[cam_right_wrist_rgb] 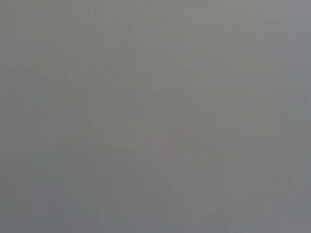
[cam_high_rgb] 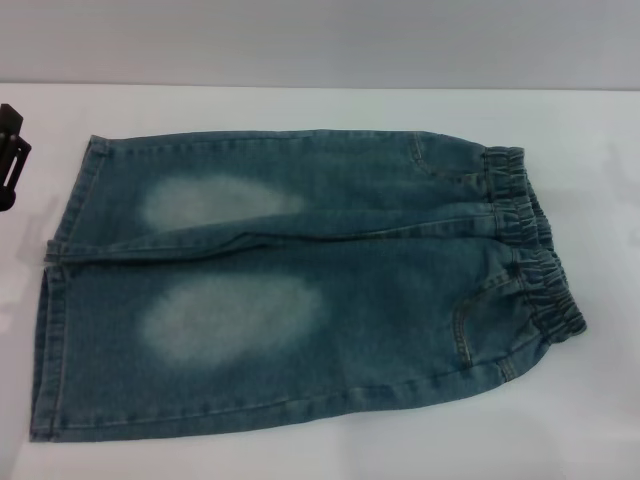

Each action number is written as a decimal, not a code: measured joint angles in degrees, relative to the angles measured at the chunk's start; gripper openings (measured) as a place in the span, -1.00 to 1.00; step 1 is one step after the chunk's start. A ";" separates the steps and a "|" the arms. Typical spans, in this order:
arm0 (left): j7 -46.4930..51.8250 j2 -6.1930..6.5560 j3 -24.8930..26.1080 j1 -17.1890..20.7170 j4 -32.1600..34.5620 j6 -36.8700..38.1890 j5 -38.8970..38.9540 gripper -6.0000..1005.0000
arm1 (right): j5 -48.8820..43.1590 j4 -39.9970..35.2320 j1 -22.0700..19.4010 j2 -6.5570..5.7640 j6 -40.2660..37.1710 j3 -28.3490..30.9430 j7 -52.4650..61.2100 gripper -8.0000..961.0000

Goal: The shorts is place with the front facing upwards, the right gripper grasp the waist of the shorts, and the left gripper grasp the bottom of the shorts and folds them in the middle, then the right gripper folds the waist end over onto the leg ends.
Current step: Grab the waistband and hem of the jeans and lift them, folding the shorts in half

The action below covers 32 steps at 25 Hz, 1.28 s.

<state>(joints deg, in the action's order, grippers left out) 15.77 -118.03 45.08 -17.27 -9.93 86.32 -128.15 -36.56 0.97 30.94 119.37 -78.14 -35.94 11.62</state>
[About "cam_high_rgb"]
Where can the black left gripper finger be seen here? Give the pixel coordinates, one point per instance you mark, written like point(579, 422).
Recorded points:
point(10, 150)

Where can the blue denim shorts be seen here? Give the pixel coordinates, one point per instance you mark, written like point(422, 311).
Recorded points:
point(310, 280)

